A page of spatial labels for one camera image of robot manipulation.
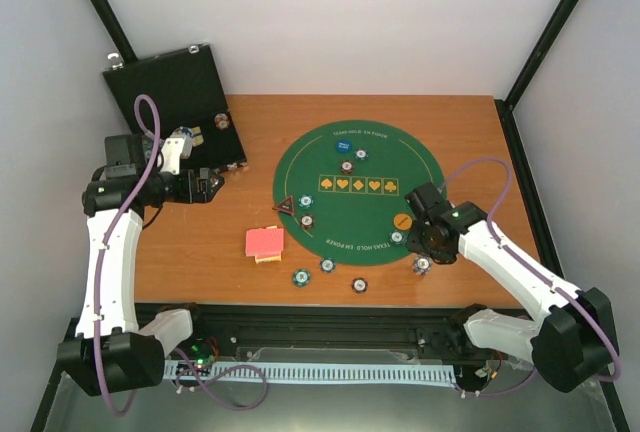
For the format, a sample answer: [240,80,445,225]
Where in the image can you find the orange chip in case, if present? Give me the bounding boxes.
[214,113,230,130]

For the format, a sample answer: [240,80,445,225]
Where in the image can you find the red playing card deck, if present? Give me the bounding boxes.
[245,226,284,264]

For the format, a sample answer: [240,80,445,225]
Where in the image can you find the brown poker chip stack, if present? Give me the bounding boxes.
[351,277,368,294]

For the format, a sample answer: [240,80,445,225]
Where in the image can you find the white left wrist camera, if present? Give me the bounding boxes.
[158,135,193,175]

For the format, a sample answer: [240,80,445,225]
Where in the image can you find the grey poker chip stack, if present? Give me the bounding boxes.
[412,256,432,276]

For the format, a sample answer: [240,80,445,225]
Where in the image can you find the black aluminium frame rail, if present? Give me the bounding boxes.
[31,305,632,431]

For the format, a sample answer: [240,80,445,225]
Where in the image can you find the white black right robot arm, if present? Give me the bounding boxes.
[406,198,621,392]

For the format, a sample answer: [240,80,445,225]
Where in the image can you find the blue chips in case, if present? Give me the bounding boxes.
[171,126,204,147]

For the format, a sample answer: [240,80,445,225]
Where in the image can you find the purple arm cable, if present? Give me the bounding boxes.
[438,156,623,400]
[94,94,166,418]

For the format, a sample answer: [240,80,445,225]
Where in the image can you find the light blue cable duct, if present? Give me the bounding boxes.
[196,361,456,387]

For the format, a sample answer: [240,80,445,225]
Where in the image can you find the orange big blind button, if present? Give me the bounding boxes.
[393,213,413,231]

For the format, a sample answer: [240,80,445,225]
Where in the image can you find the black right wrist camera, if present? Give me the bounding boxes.
[404,182,452,223]

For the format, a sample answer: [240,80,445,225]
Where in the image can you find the blue small blind button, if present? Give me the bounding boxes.
[335,139,353,154]

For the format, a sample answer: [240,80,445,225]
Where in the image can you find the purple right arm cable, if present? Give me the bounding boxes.
[438,156,623,400]

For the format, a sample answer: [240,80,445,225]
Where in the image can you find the round green poker mat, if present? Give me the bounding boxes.
[273,120,444,266]

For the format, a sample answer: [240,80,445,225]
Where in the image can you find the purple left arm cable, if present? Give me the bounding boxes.
[94,94,166,418]

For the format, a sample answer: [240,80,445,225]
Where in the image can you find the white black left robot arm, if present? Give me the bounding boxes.
[57,135,224,396]

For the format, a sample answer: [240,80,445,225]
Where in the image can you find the red triangular dealer button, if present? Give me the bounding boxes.
[272,195,295,215]

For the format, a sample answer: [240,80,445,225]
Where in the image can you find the teal poker chip stack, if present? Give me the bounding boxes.
[292,269,311,287]

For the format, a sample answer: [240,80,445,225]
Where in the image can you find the black poker case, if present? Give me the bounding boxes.
[103,43,248,173]

